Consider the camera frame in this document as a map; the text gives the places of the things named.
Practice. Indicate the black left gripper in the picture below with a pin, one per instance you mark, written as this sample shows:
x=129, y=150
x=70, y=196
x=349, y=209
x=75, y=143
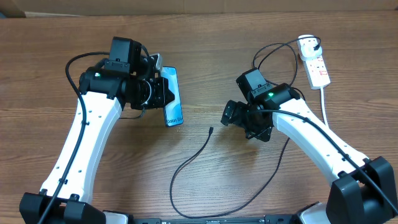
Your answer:
x=162, y=96

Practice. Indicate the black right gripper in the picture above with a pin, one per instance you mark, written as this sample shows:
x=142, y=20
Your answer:
x=263, y=132

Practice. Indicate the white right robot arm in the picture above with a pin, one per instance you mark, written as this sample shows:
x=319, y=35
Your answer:
x=362, y=190

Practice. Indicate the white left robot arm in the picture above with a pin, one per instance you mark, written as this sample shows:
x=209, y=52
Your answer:
x=126, y=75

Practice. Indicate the white charger plug adapter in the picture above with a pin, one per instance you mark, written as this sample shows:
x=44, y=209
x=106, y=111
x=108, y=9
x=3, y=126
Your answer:
x=309, y=47

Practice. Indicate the white power strip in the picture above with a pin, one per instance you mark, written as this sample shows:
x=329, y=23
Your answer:
x=317, y=73

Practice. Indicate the cardboard panel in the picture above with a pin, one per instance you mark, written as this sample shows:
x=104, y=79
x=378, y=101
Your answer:
x=21, y=8

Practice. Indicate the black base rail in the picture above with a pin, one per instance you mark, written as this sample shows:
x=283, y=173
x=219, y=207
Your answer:
x=267, y=219

